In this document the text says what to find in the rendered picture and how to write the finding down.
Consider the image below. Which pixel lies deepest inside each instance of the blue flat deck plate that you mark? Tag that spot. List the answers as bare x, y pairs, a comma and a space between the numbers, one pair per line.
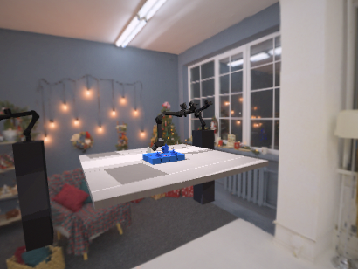
156, 158

